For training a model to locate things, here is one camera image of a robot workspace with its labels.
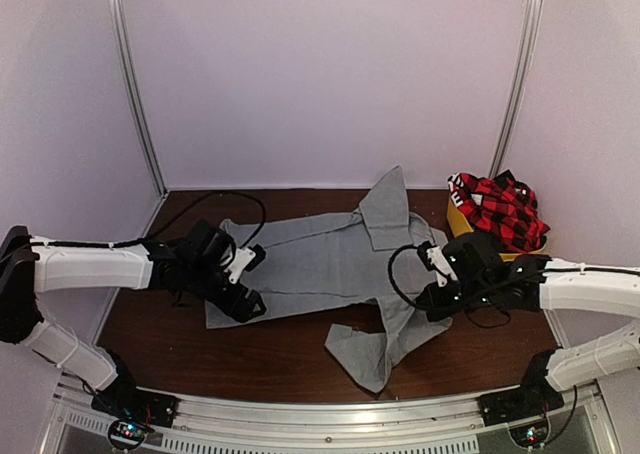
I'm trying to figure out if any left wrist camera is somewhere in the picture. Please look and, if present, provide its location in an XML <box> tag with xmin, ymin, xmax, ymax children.
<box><xmin>221</xmin><ymin>245</ymin><xmax>266</xmax><ymax>284</ymax></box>

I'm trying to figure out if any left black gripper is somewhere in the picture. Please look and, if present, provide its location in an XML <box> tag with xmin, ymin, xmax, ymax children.
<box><xmin>186</xmin><ymin>262</ymin><xmax>266</xmax><ymax>324</ymax></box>

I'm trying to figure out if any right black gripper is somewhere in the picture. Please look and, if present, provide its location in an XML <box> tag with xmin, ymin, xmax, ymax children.
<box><xmin>417</xmin><ymin>280</ymin><xmax>495</xmax><ymax>323</ymax></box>

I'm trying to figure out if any right aluminium frame post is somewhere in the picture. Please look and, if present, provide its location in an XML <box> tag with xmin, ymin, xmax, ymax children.
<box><xmin>489</xmin><ymin>0</ymin><xmax>544</xmax><ymax>177</ymax></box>

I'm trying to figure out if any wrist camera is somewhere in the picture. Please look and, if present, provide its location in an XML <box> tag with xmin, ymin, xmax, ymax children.
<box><xmin>221</xmin><ymin>245</ymin><xmax>266</xmax><ymax>284</ymax></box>
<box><xmin>417</xmin><ymin>241</ymin><xmax>458</xmax><ymax>287</ymax></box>

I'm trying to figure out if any right black cable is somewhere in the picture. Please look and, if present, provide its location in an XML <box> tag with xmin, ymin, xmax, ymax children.
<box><xmin>388</xmin><ymin>243</ymin><xmax>431</xmax><ymax>310</ymax></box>

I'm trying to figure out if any left black cable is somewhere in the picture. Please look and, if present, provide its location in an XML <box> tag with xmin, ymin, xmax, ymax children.
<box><xmin>29</xmin><ymin>191</ymin><xmax>266</xmax><ymax>255</ymax></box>

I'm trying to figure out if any aluminium frame post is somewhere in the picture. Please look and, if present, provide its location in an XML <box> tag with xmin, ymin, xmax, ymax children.
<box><xmin>107</xmin><ymin>0</ymin><xmax>168</xmax><ymax>197</ymax></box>
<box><xmin>489</xmin><ymin>0</ymin><xmax>544</xmax><ymax>177</ymax></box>

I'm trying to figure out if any front aluminium rail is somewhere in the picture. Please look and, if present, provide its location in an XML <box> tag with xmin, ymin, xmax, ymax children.
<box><xmin>35</xmin><ymin>374</ymin><xmax>621</xmax><ymax>453</ymax></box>

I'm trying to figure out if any black cable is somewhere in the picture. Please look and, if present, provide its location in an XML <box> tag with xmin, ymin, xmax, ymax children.
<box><xmin>388</xmin><ymin>243</ymin><xmax>431</xmax><ymax>310</ymax></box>
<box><xmin>29</xmin><ymin>191</ymin><xmax>266</xmax><ymax>255</ymax></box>

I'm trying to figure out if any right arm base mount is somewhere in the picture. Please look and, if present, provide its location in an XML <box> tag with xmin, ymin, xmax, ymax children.
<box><xmin>478</xmin><ymin>386</ymin><xmax>564</xmax><ymax>427</ymax></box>

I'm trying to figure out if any grey long sleeve shirt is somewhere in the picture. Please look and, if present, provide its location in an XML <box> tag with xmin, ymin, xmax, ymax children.
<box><xmin>204</xmin><ymin>164</ymin><xmax>451</xmax><ymax>393</ymax></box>

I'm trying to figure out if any red black plaid shirt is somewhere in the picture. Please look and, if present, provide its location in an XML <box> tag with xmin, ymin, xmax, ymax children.
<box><xmin>447</xmin><ymin>170</ymin><xmax>550</xmax><ymax>254</ymax></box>

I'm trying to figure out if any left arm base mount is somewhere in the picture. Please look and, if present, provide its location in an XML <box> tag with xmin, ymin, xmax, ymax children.
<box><xmin>91</xmin><ymin>387</ymin><xmax>178</xmax><ymax>428</ymax></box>

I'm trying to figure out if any left aluminium frame post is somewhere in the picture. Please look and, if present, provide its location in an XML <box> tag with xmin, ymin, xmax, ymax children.
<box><xmin>107</xmin><ymin>0</ymin><xmax>168</xmax><ymax>197</ymax></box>

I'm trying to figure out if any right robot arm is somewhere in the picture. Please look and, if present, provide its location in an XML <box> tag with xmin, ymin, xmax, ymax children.
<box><xmin>415</xmin><ymin>232</ymin><xmax>639</xmax><ymax>416</ymax></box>

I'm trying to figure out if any right circuit board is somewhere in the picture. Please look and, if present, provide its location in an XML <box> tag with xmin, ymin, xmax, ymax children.
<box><xmin>509</xmin><ymin>421</ymin><xmax>551</xmax><ymax>449</ymax></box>

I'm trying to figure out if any left circuit board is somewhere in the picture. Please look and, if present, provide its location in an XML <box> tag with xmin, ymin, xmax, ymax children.
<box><xmin>107</xmin><ymin>420</ymin><xmax>148</xmax><ymax>450</ymax></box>

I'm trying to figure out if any circuit board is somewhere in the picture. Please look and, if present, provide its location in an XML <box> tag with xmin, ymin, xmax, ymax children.
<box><xmin>107</xmin><ymin>420</ymin><xmax>148</xmax><ymax>450</ymax></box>
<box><xmin>509</xmin><ymin>421</ymin><xmax>551</xmax><ymax>449</ymax></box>

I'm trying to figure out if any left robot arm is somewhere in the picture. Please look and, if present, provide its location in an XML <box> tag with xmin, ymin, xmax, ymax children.
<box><xmin>1</xmin><ymin>221</ymin><xmax>266</xmax><ymax>418</ymax></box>

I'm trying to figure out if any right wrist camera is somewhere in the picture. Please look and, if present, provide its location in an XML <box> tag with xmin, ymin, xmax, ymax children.
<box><xmin>417</xmin><ymin>241</ymin><xmax>458</xmax><ymax>287</ymax></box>

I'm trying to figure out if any yellow plastic bin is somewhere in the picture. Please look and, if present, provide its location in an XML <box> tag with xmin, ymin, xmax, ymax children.
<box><xmin>446</xmin><ymin>198</ymin><xmax>547</xmax><ymax>262</ymax></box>

